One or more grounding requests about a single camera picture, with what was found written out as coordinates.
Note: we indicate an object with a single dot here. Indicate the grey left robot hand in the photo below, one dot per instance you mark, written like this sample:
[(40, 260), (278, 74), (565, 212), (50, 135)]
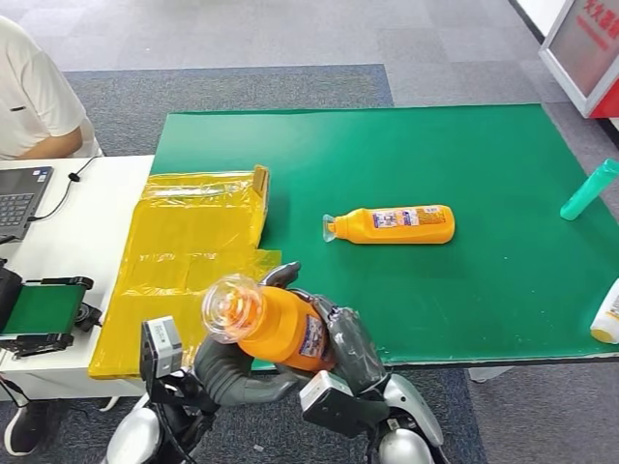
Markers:
[(223, 374)]

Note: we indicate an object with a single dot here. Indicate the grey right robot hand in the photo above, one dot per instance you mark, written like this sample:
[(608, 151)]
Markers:
[(353, 349)]

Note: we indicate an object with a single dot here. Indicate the orange bottle with clear cap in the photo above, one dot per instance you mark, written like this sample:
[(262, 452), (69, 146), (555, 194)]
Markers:
[(280, 330), (401, 233)]

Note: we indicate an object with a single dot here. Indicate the white and yellow bottle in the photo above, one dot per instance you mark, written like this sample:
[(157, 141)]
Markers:
[(608, 320)]

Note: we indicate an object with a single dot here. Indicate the teal plastic bottle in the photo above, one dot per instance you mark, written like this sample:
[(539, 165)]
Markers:
[(587, 192)]

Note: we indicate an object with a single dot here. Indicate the yellow taped cardboard box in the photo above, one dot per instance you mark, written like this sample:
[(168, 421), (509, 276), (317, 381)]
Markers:
[(164, 256)]

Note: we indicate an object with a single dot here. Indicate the green table mat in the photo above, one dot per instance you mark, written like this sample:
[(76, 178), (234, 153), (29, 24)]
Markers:
[(435, 160)]

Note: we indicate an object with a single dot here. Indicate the person's shoe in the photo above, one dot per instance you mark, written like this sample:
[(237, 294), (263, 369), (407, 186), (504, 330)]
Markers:
[(29, 428)]

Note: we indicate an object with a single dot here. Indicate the dark laptop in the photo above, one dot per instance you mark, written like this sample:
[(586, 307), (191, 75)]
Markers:
[(19, 198)]

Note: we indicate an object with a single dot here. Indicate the person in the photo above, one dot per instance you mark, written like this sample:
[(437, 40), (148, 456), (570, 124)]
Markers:
[(29, 96)]

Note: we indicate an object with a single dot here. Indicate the white and red sign stand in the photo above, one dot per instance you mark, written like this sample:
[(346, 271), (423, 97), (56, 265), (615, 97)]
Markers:
[(580, 51)]

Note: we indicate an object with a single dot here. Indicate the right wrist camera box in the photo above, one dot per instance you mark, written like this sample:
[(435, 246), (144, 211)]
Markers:
[(334, 403)]

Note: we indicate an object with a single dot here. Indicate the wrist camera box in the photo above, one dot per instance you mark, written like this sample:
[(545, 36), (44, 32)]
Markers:
[(334, 403), (161, 349)]

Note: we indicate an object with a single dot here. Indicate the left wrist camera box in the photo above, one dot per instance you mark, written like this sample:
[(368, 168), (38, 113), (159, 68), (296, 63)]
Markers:
[(161, 349)]

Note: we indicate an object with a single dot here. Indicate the white table bracket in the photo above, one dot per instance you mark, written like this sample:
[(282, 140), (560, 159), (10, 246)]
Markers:
[(488, 374)]

